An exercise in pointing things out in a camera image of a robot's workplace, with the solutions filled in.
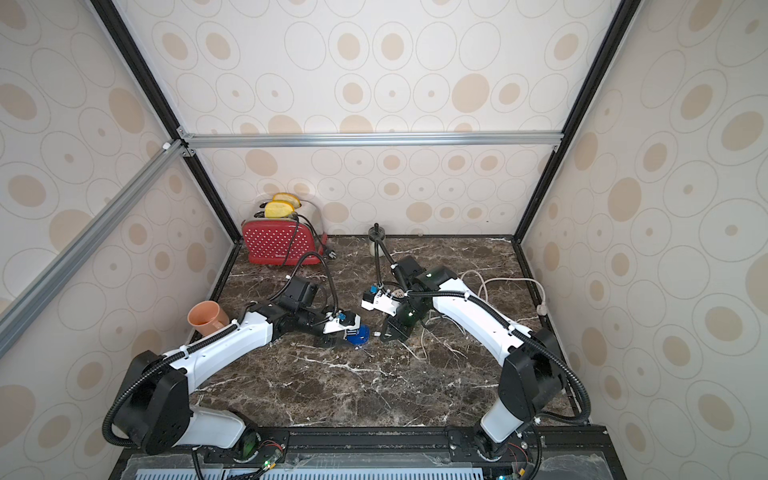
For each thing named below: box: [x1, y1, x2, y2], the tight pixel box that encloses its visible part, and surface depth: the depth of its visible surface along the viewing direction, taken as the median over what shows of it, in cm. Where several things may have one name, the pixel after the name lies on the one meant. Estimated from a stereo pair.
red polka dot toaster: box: [242, 201, 328, 265], surface depth 105 cm
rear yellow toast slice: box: [272, 192, 301, 209], surface depth 108 cm
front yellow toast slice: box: [264, 200, 294, 218], surface depth 104 cm
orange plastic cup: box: [187, 300, 230, 336], surface depth 91 cm
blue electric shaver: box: [346, 324, 371, 346], surface depth 79 cm
